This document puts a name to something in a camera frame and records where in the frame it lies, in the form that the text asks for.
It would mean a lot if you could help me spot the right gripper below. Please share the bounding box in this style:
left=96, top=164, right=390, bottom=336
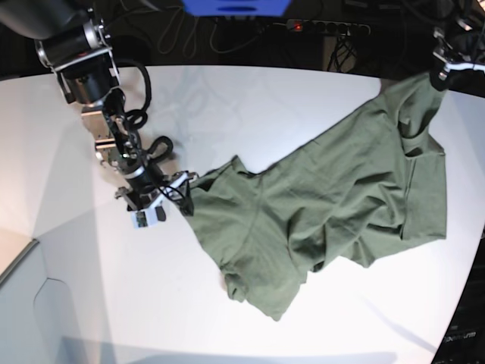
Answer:
left=124, top=166, right=186, bottom=212

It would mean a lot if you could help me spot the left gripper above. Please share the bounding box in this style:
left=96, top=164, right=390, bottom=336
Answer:
left=431, top=38, right=481, bottom=91

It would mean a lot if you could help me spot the green t-shirt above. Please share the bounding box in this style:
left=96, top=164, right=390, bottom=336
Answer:
left=188, top=73, right=447, bottom=320

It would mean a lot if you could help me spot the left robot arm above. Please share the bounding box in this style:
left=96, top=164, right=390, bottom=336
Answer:
left=430, top=1, right=484, bottom=91

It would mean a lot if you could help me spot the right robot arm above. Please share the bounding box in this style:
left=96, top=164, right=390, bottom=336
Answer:
left=1, top=1, right=193, bottom=215

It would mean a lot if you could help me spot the black power strip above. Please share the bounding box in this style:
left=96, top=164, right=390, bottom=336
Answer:
left=286, top=19, right=371, bottom=36

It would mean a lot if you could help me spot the blue plastic bin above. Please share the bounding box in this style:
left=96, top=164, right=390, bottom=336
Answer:
left=182, top=0, right=291, bottom=17

